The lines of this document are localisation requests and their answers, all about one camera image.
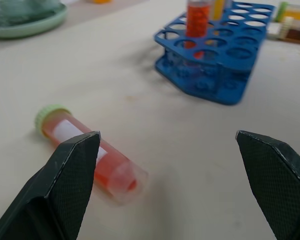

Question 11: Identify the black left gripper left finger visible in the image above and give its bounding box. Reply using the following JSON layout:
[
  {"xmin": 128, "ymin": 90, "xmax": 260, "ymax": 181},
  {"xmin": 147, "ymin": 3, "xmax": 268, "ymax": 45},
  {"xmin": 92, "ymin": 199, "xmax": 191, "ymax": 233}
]
[{"xmin": 0, "ymin": 130, "xmax": 102, "ymax": 240}]

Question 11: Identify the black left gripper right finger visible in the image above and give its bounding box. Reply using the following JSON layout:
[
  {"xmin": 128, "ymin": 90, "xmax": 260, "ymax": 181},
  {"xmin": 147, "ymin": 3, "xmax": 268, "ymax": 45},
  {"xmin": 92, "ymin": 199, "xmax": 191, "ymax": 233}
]
[{"xmin": 235, "ymin": 129, "xmax": 300, "ymax": 240}]

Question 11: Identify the red liquid tube, green cap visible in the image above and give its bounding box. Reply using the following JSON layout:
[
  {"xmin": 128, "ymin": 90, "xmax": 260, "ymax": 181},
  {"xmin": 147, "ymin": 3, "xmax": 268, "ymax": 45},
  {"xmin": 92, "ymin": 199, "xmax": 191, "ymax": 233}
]
[{"xmin": 34, "ymin": 104, "xmax": 149, "ymax": 207}]

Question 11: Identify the blue tube rack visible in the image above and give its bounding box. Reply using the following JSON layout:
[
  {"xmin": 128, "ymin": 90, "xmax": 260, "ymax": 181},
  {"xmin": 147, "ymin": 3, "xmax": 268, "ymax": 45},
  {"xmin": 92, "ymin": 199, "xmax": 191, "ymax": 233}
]
[{"xmin": 153, "ymin": 1, "xmax": 277, "ymax": 106}]

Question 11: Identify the brown liquid tube, cream cap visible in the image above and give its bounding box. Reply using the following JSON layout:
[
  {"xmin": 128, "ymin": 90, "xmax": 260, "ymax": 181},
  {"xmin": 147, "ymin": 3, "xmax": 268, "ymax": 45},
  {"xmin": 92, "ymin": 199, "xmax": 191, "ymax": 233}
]
[{"xmin": 266, "ymin": 16, "xmax": 300, "ymax": 46}]

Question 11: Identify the orange tube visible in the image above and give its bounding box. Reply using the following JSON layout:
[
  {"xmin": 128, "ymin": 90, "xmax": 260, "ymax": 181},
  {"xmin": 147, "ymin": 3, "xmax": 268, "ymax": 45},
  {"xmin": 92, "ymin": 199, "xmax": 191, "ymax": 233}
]
[{"xmin": 183, "ymin": 0, "xmax": 214, "ymax": 60}]

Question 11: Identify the light green plate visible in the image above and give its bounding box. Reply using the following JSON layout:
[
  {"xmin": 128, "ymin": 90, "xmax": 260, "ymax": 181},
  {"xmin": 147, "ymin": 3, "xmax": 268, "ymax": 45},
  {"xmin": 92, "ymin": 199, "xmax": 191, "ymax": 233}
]
[{"xmin": 0, "ymin": 0, "xmax": 68, "ymax": 39}]

